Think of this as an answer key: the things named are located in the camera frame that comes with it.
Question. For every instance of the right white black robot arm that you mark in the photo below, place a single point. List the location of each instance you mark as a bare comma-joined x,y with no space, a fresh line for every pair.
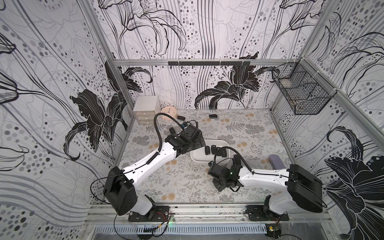
299,189

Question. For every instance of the white slotted cable duct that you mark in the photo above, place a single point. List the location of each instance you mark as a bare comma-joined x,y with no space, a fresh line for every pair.
184,229

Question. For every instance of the black flip key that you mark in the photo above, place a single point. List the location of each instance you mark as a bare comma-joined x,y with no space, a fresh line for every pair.
213,149

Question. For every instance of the white rectangular storage box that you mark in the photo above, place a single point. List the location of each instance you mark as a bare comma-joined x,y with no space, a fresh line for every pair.
198,156

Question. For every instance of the grey oval pad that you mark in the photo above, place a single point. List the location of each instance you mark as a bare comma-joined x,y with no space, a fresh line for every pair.
276,162

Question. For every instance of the white mini drawer cabinet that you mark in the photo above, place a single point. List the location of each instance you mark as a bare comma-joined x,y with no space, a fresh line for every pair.
145,109

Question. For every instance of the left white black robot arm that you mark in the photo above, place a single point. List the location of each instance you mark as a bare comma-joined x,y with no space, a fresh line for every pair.
121,185

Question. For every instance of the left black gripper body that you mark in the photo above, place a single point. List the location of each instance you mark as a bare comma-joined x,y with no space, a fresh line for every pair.
193,143

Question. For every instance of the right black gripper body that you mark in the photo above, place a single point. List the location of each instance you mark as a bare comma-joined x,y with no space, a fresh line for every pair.
220,181

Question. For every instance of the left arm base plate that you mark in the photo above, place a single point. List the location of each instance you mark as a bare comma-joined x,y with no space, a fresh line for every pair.
158,214

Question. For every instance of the peach round alarm clock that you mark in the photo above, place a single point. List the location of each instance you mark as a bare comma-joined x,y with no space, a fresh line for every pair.
171,111

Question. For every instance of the black wire wall basket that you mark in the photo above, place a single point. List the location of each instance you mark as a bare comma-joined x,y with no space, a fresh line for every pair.
302,88

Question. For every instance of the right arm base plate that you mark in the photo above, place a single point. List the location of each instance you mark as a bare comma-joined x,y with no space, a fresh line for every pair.
258,213

